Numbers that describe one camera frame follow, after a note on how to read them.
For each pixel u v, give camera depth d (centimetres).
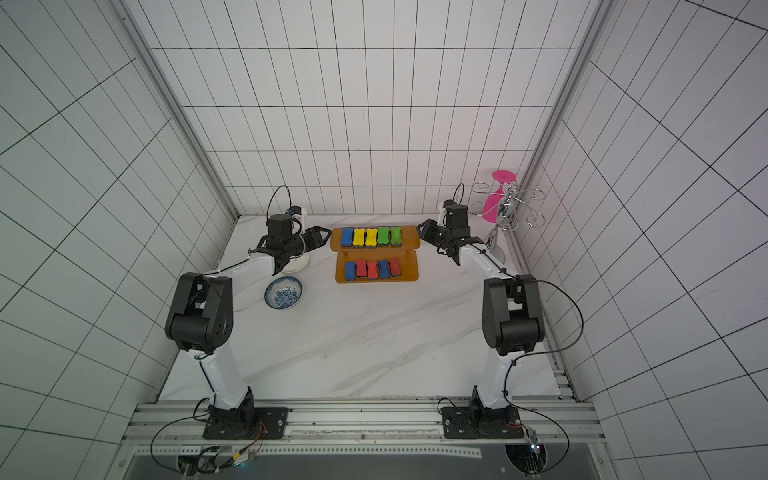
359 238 92
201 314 51
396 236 92
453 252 71
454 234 75
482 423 66
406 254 107
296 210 88
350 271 100
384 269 100
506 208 86
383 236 92
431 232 85
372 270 100
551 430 74
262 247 77
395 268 100
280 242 76
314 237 86
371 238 92
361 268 100
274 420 72
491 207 83
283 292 96
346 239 92
